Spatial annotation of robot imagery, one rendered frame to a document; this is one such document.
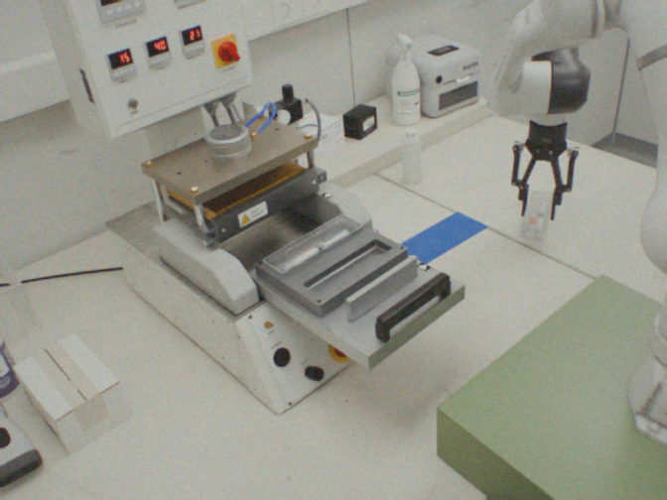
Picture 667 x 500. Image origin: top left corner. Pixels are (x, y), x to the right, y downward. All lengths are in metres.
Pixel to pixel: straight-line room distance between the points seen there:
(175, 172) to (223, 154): 0.09
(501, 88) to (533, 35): 0.16
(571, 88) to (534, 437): 0.62
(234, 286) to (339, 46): 1.13
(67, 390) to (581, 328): 0.86
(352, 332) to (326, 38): 1.21
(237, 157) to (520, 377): 0.60
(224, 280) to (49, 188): 0.73
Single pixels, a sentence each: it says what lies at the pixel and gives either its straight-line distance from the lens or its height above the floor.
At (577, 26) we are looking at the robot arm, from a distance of 0.92.
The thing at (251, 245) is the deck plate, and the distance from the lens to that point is 1.29.
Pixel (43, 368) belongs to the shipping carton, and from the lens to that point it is 1.31.
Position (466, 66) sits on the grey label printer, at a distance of 2.07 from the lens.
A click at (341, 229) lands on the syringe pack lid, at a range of 1.17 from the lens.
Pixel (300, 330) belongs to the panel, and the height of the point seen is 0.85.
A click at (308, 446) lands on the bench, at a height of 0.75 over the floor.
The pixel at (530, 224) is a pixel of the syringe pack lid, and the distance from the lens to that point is 1.53.
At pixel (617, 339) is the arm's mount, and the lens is 1.18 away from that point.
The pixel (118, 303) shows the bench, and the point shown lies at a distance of 1.55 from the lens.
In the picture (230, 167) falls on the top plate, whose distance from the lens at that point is 1.19.
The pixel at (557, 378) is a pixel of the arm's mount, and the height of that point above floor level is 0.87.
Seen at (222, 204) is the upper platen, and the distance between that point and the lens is 1.18.
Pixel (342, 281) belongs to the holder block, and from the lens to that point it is 1.06.
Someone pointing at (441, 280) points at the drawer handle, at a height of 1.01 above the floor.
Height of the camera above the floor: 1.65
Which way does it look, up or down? 35 degrees down
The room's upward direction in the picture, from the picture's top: 6 degrees counter-clockwise
